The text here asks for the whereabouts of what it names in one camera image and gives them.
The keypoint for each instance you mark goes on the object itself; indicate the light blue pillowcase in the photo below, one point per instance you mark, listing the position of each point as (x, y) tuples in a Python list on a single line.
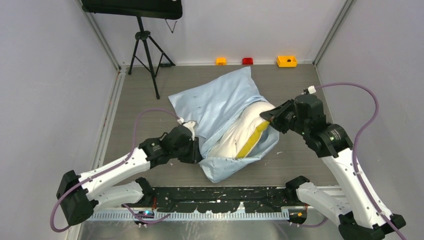
[(215, 106)]

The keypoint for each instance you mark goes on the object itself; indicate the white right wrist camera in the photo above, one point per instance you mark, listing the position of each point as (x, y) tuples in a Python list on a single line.
[(309, 90)]

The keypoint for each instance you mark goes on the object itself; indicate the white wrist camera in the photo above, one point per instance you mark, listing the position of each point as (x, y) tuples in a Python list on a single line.
[(190, 125), (309, 90)]

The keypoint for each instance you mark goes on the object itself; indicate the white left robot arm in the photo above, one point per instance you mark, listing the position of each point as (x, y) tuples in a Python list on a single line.
[(80, 195)]

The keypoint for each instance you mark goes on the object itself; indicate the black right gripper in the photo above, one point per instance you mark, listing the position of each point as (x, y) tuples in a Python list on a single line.
[(274, 115)]

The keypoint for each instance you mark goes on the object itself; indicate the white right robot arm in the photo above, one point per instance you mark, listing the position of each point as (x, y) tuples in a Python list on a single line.
[(363, 216)]

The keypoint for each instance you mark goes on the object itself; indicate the small orange block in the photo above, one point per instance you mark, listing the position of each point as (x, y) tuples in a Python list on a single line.
[(221, 61)]

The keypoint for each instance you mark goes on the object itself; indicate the yellow open box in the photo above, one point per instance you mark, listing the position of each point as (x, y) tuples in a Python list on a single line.
[(288, 61)]

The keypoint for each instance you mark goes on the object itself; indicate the aluminium rail at front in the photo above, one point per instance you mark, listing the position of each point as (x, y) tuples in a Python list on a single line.
[(150, 215)]

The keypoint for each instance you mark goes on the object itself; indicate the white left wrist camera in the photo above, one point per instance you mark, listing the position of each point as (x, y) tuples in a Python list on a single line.
[(190, 125)]

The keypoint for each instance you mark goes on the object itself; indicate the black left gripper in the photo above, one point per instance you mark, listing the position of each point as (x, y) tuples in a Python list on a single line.
[(195, 156)]

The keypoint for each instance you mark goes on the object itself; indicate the small red block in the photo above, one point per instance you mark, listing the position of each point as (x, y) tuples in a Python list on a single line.
[(247, 61)]

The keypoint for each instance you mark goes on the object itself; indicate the white pillow with yellow trim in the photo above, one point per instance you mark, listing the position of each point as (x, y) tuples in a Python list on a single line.
[(244, 133)]

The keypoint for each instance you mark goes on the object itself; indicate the black panel on tripod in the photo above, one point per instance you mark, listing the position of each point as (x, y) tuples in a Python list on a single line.
[(160, 9)]

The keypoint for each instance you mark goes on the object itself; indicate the black tripod stand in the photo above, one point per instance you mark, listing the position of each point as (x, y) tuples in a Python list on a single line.
[(142, 37)]

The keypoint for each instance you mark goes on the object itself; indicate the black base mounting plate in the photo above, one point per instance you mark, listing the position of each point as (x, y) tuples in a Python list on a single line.
[(254, 199)]

